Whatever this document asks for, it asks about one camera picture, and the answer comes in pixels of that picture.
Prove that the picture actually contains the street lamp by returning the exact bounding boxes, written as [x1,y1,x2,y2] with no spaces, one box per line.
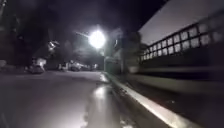
[75,29,107,50]

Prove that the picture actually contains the vehicle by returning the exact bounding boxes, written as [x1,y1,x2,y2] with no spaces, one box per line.
[58,61,88,72]

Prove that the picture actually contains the pale concrete kerb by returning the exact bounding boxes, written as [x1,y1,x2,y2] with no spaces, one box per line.
[101,71,203,128]

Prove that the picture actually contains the building with lattice fence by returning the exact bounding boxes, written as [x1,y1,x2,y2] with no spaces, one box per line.
[103,0,224,98]

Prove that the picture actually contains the grey asphalt road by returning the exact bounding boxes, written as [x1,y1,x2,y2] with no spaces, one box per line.
[0,70,171,128]

